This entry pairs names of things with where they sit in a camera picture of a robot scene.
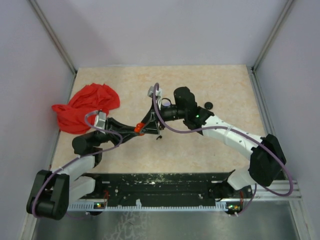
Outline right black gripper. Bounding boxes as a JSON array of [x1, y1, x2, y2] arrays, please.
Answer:
[[139, 99, 187, 136]]

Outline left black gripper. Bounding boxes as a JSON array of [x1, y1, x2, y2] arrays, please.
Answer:
[[89, 117, 140, 147]]

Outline orange round case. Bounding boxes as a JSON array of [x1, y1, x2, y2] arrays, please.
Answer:
[[134, 122, 145, 136]]

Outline lilac earbud charging case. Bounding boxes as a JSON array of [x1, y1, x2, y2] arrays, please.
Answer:
[[161, 97, 172, 107]]

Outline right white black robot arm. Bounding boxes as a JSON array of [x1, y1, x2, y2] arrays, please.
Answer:
[[135, 85, 286, 198]]

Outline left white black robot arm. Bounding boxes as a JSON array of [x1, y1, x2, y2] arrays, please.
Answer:
[[26, 114, 144, 220]]

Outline black round case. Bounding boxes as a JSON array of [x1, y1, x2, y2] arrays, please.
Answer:
[[204, 101, 213, 110]]

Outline red crumpled cloth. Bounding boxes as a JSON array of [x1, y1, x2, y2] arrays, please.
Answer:
[[51, 83, 120, 135]]

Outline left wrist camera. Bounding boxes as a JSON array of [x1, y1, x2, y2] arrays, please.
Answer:
[[94, 111, 107, 130]]

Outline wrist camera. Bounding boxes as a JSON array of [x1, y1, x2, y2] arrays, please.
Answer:
[[94, 111, 107, 130], [147, 85, 163, 107]]

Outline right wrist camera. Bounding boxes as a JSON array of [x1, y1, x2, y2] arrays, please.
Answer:
[[147, 85, 163, 107]]

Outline white slotted cable duct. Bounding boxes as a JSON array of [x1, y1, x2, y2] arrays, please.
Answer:
[[67, 199, 242, 213]]

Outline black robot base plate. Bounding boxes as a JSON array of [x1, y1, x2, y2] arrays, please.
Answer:
[[72, 170, 253, 207]]

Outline right aluminium frame post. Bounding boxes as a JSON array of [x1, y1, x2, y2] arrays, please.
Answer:
[[251, 0, 296, 73]]

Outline aluminium frame post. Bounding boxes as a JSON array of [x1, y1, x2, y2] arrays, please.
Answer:
[[251, 0, 296, 73], [27, 0, 77, 75]]

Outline aluminium rail right side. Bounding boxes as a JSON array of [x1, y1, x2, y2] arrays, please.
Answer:
[[247, 66, 301, 201]]

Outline left aluminium frame post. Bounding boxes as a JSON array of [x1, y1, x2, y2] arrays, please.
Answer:
[[27, 0, 77, 75]]

